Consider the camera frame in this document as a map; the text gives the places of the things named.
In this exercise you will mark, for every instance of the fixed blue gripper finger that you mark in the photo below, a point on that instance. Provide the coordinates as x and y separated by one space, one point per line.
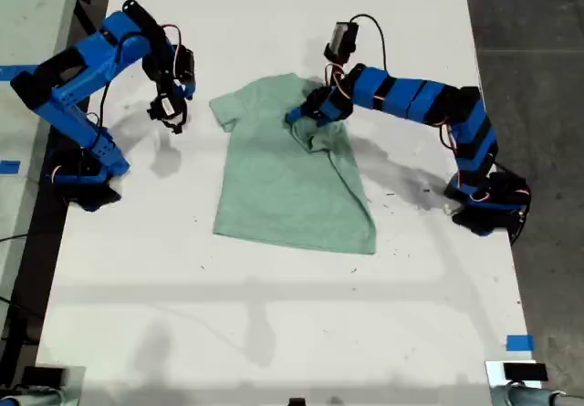
189 93
301 113

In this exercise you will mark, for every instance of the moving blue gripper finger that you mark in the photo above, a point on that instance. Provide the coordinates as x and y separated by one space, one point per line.
303 122
176 90

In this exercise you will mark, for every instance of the pale green T-shirt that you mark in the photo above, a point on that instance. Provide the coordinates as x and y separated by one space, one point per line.
283 187

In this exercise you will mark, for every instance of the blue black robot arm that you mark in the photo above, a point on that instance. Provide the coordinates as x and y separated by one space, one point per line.
438 100
68 86

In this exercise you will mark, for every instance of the black table leg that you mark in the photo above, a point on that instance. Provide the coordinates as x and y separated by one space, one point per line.
89 18

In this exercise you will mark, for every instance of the long blue tape strip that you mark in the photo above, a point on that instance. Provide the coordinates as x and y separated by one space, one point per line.
18 72

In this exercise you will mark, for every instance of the white side table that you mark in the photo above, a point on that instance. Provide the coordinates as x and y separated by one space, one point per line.
27 23

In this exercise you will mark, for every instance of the short blue tape strip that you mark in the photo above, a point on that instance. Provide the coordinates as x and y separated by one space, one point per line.
10 167

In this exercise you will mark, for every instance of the small black block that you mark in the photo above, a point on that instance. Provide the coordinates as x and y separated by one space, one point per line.
296 402

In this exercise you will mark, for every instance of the square blue tape piece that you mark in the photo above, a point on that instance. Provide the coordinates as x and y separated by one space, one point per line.
520 342

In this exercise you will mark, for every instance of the bright metal plate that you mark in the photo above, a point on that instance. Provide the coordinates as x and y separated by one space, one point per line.
493 371

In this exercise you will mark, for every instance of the black box on dull plate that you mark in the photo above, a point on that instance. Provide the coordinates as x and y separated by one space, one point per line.
43 377

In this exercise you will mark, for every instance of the black box on bright plate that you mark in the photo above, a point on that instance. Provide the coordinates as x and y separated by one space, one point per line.
524 371

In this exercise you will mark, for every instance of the grey metal tube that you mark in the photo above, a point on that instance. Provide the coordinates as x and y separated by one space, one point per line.
32 399
538 397

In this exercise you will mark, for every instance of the black labelled camera box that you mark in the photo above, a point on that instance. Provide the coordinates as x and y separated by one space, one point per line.
163 107

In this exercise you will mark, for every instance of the grey black camera box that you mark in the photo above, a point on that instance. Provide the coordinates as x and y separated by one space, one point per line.
343 36

